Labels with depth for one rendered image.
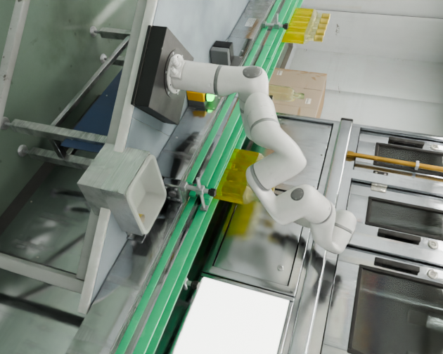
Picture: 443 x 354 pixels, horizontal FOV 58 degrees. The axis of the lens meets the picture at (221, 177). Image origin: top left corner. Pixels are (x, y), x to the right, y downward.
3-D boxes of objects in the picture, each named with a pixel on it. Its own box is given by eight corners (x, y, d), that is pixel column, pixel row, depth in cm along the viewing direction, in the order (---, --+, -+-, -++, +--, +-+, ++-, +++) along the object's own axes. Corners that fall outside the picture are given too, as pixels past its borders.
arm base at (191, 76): (158, 81, 122) (205, 88, 118) (169, 42, 124) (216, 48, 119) (176, 98, 137) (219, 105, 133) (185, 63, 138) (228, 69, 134)
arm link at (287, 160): (236, 133, 113) (245, 173, 104) (278, 107, 107) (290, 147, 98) (263, 156, 122) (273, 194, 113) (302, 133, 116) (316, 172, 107)
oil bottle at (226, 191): (197, 195, 156) (250, 207, 150) (195, 186, 152) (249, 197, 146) (202, 185, 159) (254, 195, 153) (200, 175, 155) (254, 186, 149)
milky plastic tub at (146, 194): (122, 232, 131) (146, 237, 128) (100, 189, 114) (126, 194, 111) (145, 191, 141) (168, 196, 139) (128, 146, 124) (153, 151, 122)
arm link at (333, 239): (311, 192, 121) (339, 215, 136) (293, 231, 120) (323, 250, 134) (336, 201, 115) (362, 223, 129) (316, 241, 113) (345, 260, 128)
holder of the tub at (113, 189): (126, 239, 135) (146, 244, 133) (99, 188, 114) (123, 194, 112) (148, 199, 145) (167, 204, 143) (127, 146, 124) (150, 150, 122)
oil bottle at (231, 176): (202, 184, 159) (254, 195, 153) (200, 175, 155) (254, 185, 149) (207, 174, 163) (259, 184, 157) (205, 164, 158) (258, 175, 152)
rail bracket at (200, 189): (184, 208, 144) (217, 215, 140) (176, 177, 131) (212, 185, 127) (188, 201, 145) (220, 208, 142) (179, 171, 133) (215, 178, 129)
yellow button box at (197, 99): (188, 105, 163) (204, 107, 161) (184, 90, 157) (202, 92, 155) (194, 94, 167) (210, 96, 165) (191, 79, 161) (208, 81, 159)
